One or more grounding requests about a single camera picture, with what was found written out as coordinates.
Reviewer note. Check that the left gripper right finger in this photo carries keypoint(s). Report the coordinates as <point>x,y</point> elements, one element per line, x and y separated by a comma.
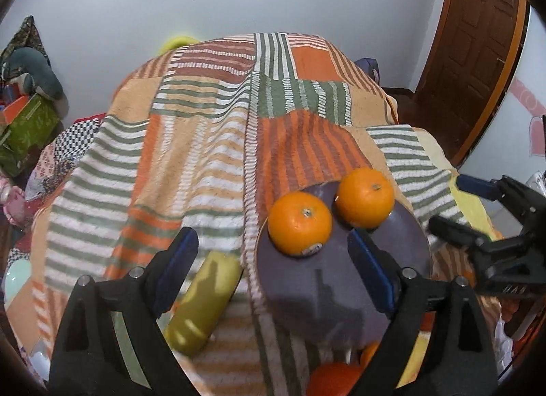
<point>459,359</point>

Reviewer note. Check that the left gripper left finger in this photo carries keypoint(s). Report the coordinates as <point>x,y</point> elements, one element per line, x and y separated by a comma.
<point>108,341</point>

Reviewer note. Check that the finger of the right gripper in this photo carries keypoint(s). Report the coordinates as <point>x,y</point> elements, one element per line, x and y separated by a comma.
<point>457,234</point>
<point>493,190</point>

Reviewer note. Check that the yellow sugarcane piece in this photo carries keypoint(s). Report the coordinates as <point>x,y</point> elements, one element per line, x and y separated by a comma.
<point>204,302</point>

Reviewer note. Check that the large orange with sticker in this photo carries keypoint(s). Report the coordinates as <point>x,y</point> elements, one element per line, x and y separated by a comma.
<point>299,224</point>

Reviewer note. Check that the small tangerine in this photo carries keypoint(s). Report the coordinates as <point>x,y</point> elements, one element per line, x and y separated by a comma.
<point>367,353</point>

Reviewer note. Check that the red tomato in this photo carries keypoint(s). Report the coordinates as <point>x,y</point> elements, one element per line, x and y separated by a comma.
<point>333,379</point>

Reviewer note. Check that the dark purple plate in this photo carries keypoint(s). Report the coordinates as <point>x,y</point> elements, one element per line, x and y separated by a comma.
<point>322,298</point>

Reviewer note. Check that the brown wooden door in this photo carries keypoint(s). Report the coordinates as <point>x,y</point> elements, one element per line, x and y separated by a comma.
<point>474,51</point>

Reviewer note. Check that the pink toy figure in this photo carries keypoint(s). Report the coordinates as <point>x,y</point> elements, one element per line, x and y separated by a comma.
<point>12,203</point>

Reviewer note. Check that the checkered patchwork quilt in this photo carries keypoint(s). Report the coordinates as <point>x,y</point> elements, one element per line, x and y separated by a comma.
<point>56,161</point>

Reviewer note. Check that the striped patchwork blanket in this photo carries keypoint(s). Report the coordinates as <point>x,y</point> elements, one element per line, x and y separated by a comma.
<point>209,136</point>

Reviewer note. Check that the green storage box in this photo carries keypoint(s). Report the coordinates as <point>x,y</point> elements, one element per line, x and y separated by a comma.
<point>30,131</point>

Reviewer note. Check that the yellow curved pillow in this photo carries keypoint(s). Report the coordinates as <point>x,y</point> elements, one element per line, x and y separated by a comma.
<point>177,42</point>

